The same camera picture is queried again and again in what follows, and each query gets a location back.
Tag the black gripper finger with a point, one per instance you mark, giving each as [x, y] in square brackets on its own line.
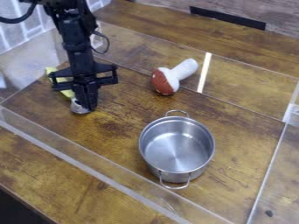
[78, 101]
[92, 95]

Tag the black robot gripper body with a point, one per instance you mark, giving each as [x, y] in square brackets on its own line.
[84, 73]

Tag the green handled metal spoon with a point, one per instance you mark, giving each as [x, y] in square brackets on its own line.
[69, 94]

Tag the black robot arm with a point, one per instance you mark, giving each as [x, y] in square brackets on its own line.
[74, 23]

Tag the red white toy mushroom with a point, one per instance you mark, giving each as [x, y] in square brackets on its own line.
[165, 79]

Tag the stainless steel pot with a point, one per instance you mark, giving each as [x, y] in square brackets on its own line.
[176, 146]

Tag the clear acrylic barrier wall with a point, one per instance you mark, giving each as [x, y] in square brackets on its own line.
[73, 166]

